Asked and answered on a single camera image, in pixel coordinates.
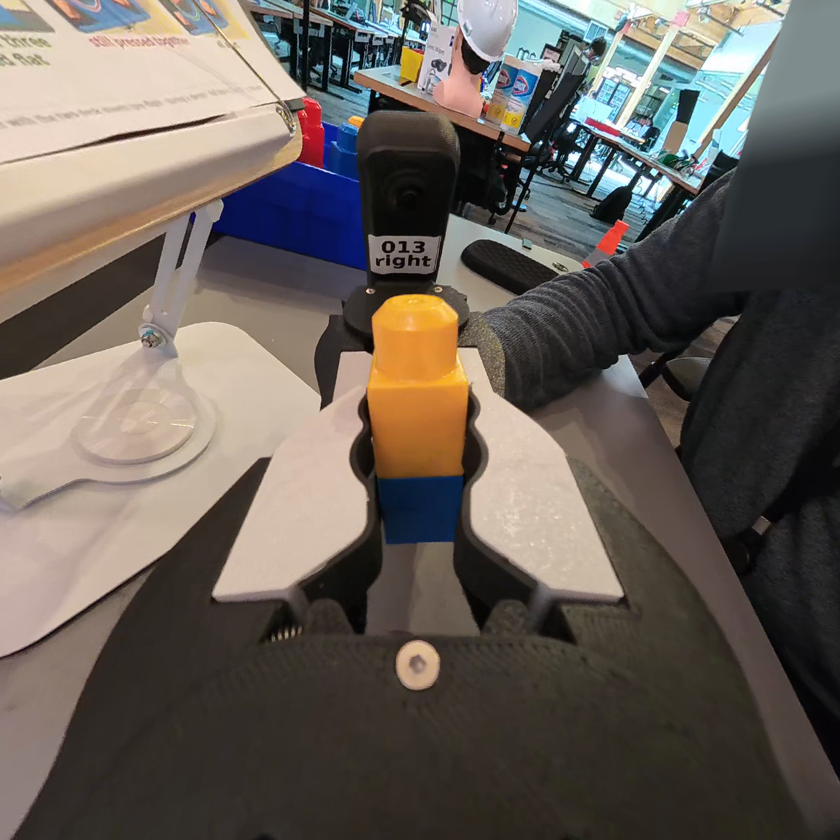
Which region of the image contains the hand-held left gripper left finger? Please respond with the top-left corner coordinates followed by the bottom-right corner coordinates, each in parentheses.
top-left (211, 386), bottom-right (383, 624)

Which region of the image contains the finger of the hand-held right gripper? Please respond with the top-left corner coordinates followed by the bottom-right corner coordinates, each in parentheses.
top-left (337, 350), bottom-right (376, 412)
top-left (458, 346), bottom-right (492, 399)

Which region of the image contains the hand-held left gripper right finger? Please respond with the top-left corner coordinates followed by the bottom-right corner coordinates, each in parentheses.
top-left (458, 386), bottom-right (626, 624)

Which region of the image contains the yellow building block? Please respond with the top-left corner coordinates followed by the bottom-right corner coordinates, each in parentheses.
top-left (366, 294), bottom-right (471, 478)

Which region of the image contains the blue plastic bin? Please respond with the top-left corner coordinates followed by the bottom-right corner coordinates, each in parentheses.
top-left (213, 121), bottom-right (368, 271)

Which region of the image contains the grey desk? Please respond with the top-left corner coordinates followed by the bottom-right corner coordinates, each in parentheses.
top-left (0, 213), bottom-right (840, 840)

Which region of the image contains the wooden background table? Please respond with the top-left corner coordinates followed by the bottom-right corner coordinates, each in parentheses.
top-left (353, 64), bottom-right (534, 153)

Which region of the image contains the red building block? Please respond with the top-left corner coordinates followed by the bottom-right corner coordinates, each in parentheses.
top-left (298, 97), bottom-right (326, 169)

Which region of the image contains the black wrist rest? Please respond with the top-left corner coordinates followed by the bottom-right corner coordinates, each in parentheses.
top-left (461, 239), bottom-right (560, 296)

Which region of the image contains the mannequin head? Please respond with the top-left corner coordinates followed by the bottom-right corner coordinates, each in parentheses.
top-left (432, 26), bottom-right (510, 120)

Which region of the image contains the white product box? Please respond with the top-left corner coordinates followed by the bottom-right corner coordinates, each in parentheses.
top-left (416, 25), bottom-right (462, 94)

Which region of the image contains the wipes canister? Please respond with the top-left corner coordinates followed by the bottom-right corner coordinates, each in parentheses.
top-left (484, 55), bottom-right (521, 126)
top-left (501, 62), bottom-right (543, 136)

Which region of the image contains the white hard hat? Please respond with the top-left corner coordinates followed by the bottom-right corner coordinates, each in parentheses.
top-left (455, 0), bottom-right (519, 64)

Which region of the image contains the orange traffic cone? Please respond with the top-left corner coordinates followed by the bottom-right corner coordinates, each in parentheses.
top-left (582, 219), bottom-right (631, 269)

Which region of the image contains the white document stand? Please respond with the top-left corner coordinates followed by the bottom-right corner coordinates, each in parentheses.
top-left (0, 85), bottom-right (322, 658)

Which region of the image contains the black office chair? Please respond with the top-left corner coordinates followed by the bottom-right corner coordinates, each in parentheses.
top-left (638, 353), bottom-right (715, 403)

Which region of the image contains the black backpack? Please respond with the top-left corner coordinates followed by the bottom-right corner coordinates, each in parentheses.
top-left (589, 185), bottom-right (648, 225)

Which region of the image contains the person's torso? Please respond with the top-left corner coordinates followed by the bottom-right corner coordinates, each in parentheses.
top-left (679, 282), bottom-right (840, 762)

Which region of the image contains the printed instruction sheet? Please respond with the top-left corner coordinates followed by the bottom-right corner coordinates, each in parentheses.
top-left (0, 0), bottom-right (298, 166)

